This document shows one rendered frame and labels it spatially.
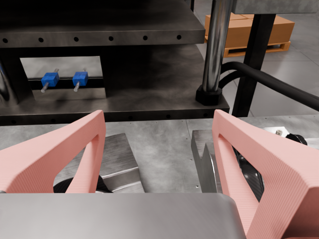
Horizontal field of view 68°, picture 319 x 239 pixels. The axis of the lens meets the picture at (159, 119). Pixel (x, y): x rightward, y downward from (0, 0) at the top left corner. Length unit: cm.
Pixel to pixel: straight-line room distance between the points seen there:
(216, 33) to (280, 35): 309
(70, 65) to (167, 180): 54
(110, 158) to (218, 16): 52
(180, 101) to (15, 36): 60
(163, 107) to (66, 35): 41
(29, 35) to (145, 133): 50
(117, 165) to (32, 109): 55
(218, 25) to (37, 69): 63
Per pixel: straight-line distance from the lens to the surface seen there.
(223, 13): 79
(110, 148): 54
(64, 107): 94
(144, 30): 84
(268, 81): 83
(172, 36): 85
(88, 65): 89
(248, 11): 96
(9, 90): 101
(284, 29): 387
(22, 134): 84
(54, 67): 93
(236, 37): 346
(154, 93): 96
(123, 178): 49
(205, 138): 64
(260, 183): 49
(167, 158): 65
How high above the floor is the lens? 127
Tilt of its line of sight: 37 degrees down
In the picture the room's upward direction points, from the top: straight up
